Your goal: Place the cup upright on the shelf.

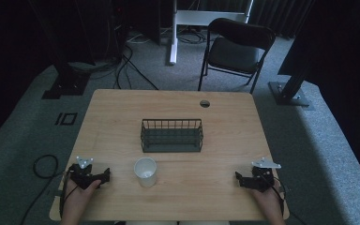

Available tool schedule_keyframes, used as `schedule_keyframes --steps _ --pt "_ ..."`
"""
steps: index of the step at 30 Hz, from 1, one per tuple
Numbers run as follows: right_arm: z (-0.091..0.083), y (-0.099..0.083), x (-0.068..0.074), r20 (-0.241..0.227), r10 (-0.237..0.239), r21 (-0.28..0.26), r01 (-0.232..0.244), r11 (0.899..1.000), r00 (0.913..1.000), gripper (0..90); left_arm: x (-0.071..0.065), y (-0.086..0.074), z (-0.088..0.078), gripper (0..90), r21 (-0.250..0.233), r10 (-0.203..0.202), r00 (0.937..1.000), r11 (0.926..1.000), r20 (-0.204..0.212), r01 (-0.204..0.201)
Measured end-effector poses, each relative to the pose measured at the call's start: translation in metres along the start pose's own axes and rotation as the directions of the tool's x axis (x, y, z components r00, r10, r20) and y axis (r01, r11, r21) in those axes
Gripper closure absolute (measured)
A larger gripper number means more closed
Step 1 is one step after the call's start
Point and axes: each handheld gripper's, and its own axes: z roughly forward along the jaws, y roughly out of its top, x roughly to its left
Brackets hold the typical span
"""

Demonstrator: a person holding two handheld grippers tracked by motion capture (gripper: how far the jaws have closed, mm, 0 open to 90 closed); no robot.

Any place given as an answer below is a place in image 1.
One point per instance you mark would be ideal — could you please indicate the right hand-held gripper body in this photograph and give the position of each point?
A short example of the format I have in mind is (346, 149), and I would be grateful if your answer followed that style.
(262, 178)

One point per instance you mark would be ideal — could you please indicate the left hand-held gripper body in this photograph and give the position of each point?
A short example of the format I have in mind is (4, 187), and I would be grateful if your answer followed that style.
(82, 175)

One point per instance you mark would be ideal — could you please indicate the person's left hand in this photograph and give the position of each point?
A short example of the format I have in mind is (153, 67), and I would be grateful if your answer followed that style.
(78, 197)

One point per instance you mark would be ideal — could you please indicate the person's right hand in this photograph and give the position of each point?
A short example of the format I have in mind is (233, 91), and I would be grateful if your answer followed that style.
(267, 200)

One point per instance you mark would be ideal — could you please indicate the white cup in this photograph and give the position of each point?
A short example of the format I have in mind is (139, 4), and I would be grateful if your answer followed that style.
(145, 172)

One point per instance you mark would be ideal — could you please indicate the black stand with metal base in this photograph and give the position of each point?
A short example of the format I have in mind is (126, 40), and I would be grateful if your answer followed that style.
(289, 93)

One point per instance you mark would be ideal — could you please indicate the black stand with square base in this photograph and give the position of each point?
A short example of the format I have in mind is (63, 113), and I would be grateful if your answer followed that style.
(67, 82)

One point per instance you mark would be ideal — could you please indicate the black folding chair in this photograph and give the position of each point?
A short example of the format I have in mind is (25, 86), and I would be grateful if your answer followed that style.
(236, 53)

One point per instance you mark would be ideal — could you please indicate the dark curtain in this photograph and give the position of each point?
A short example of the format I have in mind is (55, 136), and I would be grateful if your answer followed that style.
(278, 15)

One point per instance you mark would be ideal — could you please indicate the white desk frame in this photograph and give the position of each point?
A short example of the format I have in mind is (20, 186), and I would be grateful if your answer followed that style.
(175, 31)

